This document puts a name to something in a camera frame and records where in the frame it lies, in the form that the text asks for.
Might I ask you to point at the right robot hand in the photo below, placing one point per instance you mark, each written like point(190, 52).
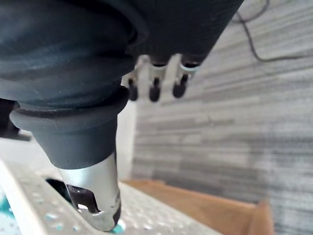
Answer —
point(73, 73)

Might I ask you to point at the teal garment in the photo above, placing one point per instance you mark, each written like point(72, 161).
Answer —
point(4, 208)

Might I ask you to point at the white perforated laundry basket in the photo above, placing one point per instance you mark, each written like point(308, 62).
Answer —
point(151, 215)

